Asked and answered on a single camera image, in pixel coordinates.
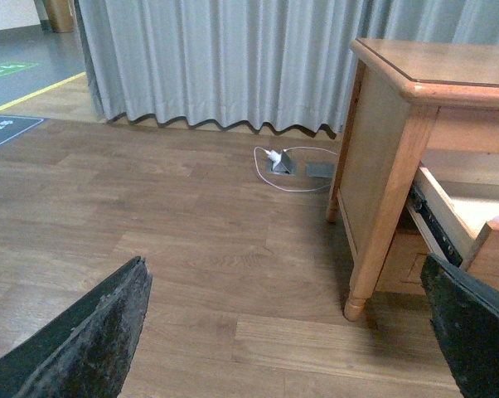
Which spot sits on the white charger plug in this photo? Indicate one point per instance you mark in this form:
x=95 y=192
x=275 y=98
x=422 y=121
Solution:
x=273 y=156

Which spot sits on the wooden door frame post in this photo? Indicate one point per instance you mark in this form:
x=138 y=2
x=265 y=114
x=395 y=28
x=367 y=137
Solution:
x=55 y=15

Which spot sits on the open metal floor socket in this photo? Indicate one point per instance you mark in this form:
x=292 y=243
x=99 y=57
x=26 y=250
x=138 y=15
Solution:
x=286 y=166

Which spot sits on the green floor sticker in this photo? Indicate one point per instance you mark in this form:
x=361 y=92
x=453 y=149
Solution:
x=8 y=68

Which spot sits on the wooden nightstand cabinet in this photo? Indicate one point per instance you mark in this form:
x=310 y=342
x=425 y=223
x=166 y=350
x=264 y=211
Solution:
x=411 y=102

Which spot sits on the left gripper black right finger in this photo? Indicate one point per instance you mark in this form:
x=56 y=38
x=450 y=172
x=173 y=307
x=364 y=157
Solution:
x=465 y=320

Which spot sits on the dark floor sign sticker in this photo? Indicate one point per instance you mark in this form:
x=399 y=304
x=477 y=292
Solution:
x=12 y=126

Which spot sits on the wooden drawer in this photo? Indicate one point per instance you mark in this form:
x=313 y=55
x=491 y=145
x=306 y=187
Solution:
x=403 y=264
x=455 y=219

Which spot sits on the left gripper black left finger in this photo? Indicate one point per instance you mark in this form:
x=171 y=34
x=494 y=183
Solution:
x=88 y=349

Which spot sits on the closed metal floor plate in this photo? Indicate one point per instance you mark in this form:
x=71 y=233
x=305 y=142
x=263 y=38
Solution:
x=319 y=170

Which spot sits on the grey curtain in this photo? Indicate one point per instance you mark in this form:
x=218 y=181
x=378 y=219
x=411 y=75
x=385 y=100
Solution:
x=281 y=63

